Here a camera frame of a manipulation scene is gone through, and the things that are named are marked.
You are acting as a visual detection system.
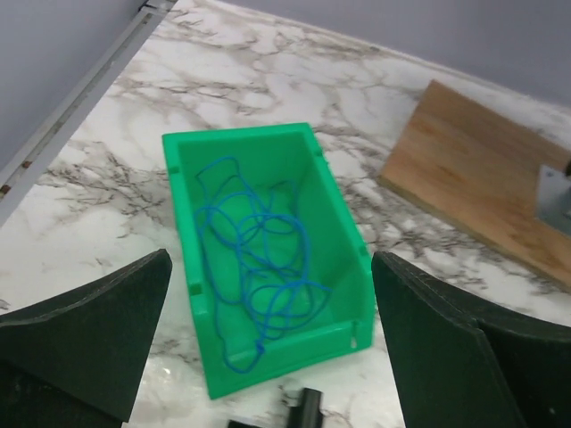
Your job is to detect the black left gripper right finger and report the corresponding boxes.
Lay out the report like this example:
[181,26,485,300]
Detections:
[371,251,570,427]

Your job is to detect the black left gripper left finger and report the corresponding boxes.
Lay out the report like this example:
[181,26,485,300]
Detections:
[1,249,172,427]

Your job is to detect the light blue thin cable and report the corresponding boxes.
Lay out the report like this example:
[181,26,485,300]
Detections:
[218,249,335,375]
[194,155,313,286]

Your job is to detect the black T-shaped tool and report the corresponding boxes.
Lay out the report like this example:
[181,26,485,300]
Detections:
[227,388,325,428]

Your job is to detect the brown wooden board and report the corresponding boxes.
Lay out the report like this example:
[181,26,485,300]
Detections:
[379,80,570,286]

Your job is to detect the green plastic bin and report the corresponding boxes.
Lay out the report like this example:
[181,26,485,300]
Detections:
[162,123,375,399]

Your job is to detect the grey metal bracket fixture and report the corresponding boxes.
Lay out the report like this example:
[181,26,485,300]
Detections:
[535,162,571,236]

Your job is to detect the aluminium frame rail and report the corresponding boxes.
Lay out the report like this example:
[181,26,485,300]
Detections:
[1,1,174,221]

